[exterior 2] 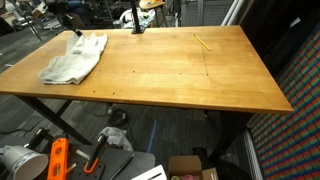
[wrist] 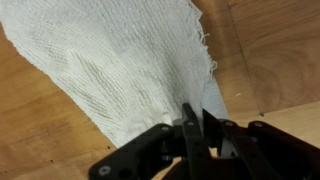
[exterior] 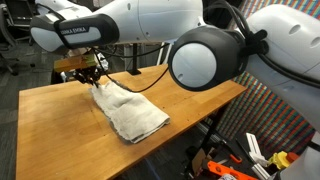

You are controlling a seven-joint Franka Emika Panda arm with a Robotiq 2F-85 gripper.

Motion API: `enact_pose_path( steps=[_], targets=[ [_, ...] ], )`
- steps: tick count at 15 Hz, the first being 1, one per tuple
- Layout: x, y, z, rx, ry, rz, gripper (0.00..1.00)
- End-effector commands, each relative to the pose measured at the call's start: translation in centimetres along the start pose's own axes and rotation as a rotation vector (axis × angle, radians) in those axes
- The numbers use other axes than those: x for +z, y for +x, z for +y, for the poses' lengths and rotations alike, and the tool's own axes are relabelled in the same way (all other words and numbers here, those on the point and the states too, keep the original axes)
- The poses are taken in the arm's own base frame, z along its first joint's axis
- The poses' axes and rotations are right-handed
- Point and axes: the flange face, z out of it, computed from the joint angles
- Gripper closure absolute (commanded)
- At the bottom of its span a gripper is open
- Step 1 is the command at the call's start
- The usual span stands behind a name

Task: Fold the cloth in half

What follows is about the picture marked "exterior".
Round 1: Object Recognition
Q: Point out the red round cap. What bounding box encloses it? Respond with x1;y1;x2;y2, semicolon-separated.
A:
285;151;300;164

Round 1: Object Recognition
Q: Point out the white woven cloth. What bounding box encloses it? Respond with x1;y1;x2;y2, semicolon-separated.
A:
89;80;171;144

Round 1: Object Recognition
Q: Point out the yellow green plastic part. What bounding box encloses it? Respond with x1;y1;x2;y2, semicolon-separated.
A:
268;150;290;170

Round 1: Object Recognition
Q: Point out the grey white container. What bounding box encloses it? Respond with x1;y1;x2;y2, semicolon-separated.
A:
279;133;320;180

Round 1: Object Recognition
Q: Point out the dark office chair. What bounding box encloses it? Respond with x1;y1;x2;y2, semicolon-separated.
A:
0;4;22;77

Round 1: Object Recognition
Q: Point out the black table frame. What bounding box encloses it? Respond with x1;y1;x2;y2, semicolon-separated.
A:
199;103;232;158

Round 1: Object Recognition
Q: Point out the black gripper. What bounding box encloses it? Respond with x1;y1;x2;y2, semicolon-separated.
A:
73;66;103;89

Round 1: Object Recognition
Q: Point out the black mesh office chair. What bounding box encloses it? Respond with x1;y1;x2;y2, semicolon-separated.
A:
4;0;36;47

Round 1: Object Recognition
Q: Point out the black orange bar clamp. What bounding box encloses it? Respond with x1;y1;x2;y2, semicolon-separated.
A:
219;146;244;165

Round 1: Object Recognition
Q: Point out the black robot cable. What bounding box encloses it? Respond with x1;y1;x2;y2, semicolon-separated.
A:
91;0;320;94

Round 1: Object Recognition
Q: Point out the white leaning pipe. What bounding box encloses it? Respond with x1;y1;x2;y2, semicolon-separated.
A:
156;42;174;66

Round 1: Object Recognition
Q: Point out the white plastic bracket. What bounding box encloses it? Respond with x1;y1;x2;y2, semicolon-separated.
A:
245;132;272;180

